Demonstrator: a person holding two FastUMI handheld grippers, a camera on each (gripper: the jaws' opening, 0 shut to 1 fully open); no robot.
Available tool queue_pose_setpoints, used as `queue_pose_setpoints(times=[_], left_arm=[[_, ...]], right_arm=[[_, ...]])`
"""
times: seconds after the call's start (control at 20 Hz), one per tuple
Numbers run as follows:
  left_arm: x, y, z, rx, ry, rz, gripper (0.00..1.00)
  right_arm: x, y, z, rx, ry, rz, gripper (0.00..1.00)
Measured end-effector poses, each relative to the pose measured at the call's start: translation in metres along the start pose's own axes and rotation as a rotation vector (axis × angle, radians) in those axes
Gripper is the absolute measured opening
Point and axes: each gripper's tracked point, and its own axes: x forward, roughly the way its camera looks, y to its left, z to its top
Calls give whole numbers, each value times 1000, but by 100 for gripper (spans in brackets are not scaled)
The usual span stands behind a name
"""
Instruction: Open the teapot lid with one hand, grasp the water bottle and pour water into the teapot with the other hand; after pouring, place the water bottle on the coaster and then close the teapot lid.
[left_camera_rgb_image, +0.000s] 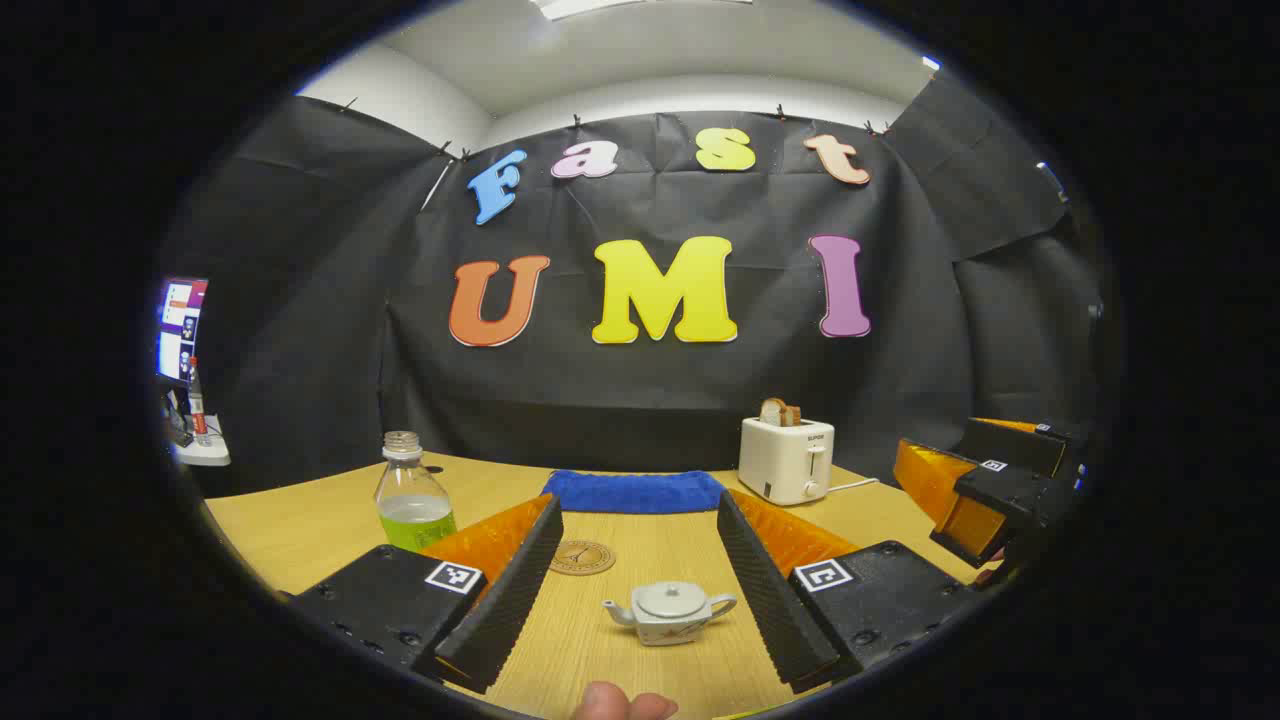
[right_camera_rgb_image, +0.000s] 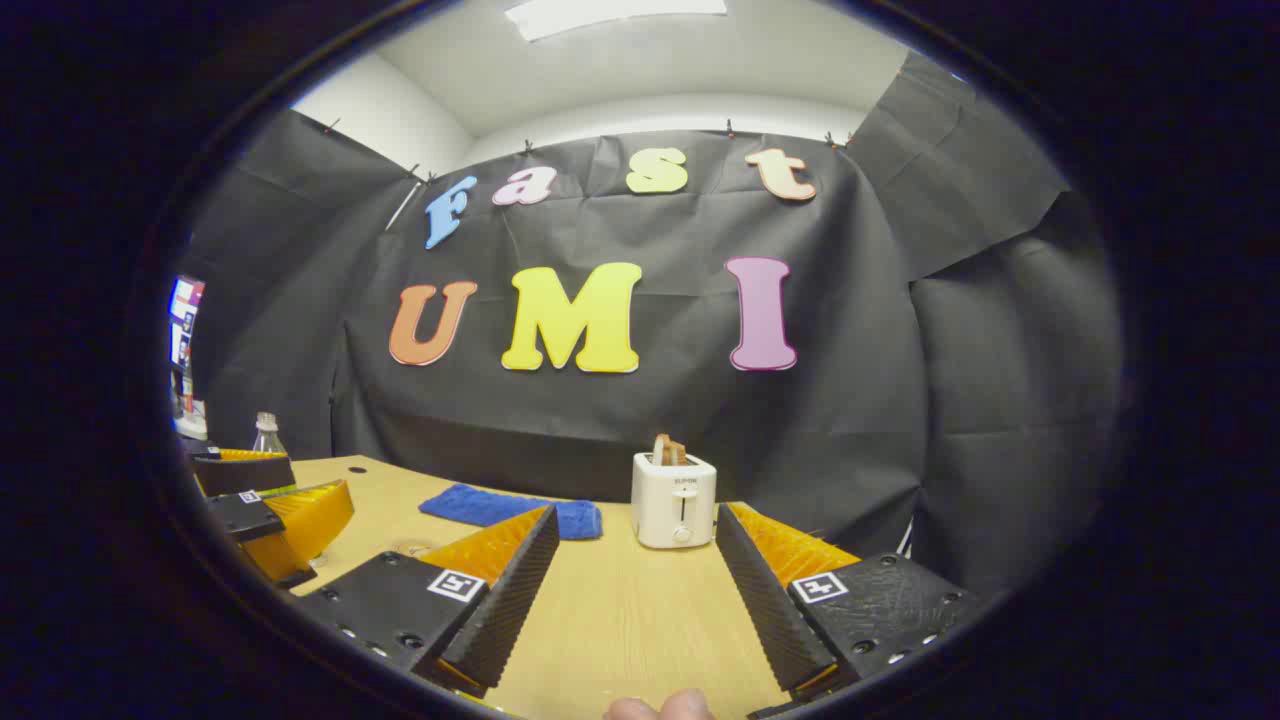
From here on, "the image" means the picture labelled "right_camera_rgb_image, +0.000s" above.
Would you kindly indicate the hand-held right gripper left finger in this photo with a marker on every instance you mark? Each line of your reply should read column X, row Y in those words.
column 505, row 610

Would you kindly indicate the light toast bread slice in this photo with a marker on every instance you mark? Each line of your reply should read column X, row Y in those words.
column 660, row 452

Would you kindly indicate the dark toast bread slice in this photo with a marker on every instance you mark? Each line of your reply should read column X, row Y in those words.
column 680, row 455

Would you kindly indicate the computer monitor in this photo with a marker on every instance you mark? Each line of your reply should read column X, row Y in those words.
column 186, row 320

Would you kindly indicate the green label water bottle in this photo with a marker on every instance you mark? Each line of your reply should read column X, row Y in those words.
column 268, row 438

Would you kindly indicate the white toaster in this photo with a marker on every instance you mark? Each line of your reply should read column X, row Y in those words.
column 672, row 500

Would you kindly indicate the blue towel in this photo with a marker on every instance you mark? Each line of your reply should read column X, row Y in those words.
column 480, row 505

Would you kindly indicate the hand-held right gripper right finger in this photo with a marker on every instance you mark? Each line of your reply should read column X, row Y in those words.
column 765, row 610

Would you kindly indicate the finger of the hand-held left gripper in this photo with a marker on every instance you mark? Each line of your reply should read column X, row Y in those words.
column 245, row 473
column 245, row 517

